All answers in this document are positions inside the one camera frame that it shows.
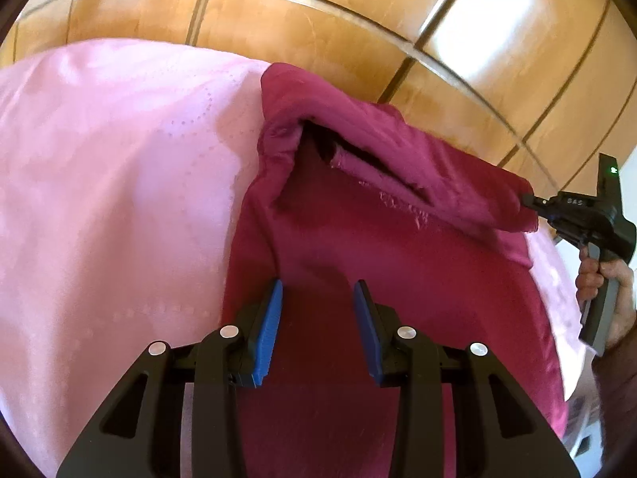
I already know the pink blanket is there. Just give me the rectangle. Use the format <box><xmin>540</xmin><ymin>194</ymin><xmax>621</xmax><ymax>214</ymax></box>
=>
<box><xmin>0</xmin><ymin>40</ymin><xmax>593</xmax><ymax>478</ymax></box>

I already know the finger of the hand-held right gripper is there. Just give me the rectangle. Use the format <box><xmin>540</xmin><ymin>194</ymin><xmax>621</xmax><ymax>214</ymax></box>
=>
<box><xmin>522</xmin><ymin>193</ymin><xmax>563</xmax><ymax>220</ymax></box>

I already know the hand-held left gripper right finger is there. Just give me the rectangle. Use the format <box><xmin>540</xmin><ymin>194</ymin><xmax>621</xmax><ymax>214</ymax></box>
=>
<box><xmin>352</xmin><ymin>279</ymin><xmax>583</xmax><ymax>478</ymax></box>

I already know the dark red garment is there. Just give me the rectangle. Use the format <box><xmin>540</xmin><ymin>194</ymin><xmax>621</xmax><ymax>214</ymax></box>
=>
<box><xmin>221</xmin><ymin>62</ymin><xmax>571</xmax><ymax>478</ymax></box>

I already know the person's right forearm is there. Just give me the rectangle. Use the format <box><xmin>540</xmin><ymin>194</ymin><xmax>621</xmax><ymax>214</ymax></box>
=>
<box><xmin>590</xmin><ymin>329</ymin><xmax>637</xmax><ymax>478</ymax></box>

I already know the person's right hand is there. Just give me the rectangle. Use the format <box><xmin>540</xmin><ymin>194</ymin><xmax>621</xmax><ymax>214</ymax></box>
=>
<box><xmin>576</xmin><ymin>249</ymin><xmax>637</xmax><ymax>355</ymax></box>

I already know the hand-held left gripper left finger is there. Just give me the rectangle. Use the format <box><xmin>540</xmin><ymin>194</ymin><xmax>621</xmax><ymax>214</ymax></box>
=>
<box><xmin>56</xmin><ymin>279</ymin><xmax>284</xmax><ymax>478</ymax></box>

